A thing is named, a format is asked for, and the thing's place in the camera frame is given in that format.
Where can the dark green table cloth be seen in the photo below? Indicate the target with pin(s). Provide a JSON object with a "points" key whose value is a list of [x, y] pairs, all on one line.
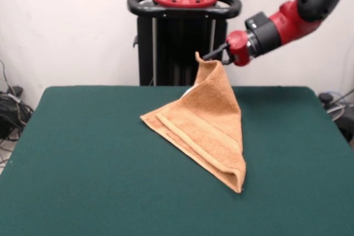
{"points": [[83, 164]]}

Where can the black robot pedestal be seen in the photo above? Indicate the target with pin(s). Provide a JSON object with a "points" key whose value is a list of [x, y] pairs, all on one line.
{"points": [[166, 42]]}

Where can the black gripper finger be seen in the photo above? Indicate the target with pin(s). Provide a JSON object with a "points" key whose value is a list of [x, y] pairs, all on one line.
{"points": [[228, 59], [214, 52]]}

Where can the black grey stand foot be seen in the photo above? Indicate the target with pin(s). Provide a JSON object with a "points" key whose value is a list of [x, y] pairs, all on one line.
{"points": [[16, 90], [345, 121]]}

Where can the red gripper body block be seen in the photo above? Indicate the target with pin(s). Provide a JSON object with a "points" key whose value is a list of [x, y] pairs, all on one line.
{"points": [[239, 48]]}

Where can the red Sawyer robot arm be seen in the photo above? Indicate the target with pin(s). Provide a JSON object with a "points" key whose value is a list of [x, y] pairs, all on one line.
{"points": [[304, 12]]}

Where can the orange terry towel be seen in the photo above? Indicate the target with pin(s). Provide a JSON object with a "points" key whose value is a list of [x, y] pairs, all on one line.
{"points": [[210, 125]]}

